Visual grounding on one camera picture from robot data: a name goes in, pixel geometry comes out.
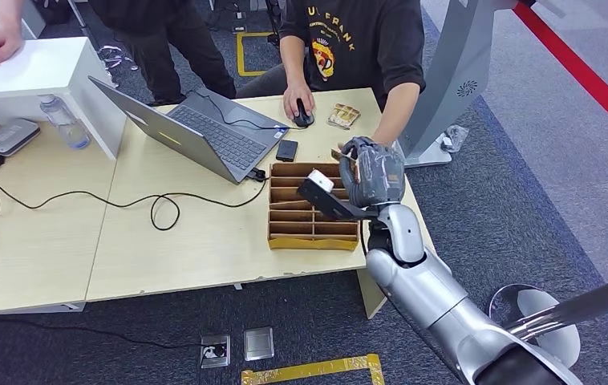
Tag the chrome stanchion base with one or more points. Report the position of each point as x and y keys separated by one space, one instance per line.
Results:
x=561 y=345

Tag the brown patterned card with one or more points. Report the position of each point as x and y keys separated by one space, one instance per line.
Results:
x=342 y=155

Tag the closed metal floor plate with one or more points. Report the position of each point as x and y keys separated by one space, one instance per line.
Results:
x=259 y=344

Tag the grey laptop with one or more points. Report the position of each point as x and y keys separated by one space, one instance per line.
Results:
x=213 y=135

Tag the standing person's right forearm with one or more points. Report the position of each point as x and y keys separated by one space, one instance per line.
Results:
x=9 y=13

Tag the small black rectangular device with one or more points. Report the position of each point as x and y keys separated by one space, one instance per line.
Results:
x=286 y=150

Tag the white cabinet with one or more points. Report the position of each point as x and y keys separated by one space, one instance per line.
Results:
x=33 y=72

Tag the grey kiosk stand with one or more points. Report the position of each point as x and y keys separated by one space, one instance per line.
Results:
x=453 y=69

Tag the brown cardboard divider box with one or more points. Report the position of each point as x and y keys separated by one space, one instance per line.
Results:
x=304 y=223

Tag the clear plastic water bottle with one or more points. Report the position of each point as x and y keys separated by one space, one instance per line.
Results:
x=65 y=122

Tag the chrome stanchion pole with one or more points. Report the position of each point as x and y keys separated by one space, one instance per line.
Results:
x=591 y=305

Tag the stack of brown patterned cards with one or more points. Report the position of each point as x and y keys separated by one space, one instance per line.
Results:
x=344 y=116

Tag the standing person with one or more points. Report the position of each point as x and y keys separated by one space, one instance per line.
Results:
x=171 y=48

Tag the seated person's right forearm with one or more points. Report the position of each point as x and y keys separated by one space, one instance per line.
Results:
x=294 y=61

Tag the seated person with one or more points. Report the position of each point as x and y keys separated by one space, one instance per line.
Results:
x=362 y=37

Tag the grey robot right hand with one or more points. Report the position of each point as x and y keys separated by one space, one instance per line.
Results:
x=376 y=172

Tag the seated person's right hand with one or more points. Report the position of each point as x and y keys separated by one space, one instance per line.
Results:
x=292 y=94

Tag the black laptop charger plug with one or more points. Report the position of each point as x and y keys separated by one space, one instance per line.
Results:
x=257 y=174

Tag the black wrist camera with pale box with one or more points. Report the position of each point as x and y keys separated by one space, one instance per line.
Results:
x=328 y=199

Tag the clear plastic bag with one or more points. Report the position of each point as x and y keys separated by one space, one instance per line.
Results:
x=454 y=138

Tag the white flat router box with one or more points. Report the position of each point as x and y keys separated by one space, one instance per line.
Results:
x=10 y=136

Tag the black computer mouse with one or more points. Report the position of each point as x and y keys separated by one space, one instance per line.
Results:
x=303 y=118

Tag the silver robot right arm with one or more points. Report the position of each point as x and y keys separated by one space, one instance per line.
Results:
x=431 y=297

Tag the open metal floor socket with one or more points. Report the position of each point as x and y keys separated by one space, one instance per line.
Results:
x=215 y=352

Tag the seated person's left forearm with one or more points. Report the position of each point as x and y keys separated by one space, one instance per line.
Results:
x=397 y=114

